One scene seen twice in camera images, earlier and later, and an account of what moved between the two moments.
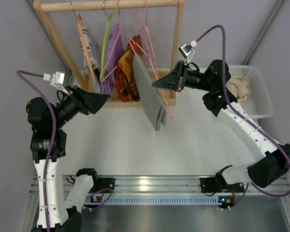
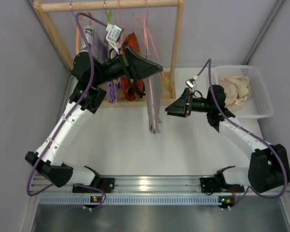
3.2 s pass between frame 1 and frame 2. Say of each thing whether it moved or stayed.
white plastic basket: stayed
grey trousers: moved
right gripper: moved
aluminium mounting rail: stayed
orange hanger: moved
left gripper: moved
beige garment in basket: stayed
